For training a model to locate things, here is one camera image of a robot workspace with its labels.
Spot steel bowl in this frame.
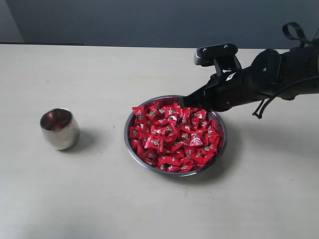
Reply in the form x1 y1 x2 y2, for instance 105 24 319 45
124 95 228 178

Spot pile of red wrapped candies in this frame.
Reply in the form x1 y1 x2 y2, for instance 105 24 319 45
129 100 220 173

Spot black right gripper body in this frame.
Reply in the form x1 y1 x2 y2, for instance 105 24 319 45
203 69 265 113

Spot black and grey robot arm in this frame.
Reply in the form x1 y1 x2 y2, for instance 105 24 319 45
182 44 319 117

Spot stainless steel cup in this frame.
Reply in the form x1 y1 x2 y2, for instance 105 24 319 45
40 108 80 150

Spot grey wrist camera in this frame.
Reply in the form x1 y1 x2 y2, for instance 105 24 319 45
194 43 242 76

